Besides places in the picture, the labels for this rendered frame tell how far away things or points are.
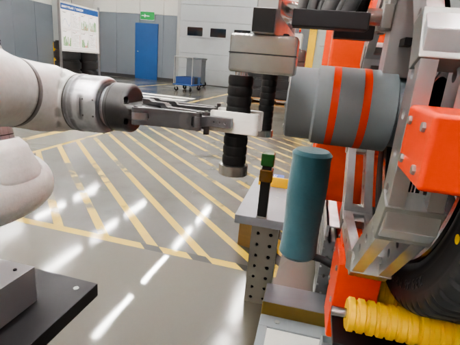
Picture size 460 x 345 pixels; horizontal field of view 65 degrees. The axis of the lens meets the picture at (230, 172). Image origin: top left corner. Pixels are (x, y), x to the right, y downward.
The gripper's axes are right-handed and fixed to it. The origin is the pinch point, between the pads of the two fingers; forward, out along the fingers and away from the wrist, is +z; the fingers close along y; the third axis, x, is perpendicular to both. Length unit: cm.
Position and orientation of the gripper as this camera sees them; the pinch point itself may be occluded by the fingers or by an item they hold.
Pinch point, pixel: (237, 120)
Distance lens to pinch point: 54.3
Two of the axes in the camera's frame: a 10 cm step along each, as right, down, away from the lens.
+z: 9.7, 1.4, -1.9
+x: 0.8, -9.5, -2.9
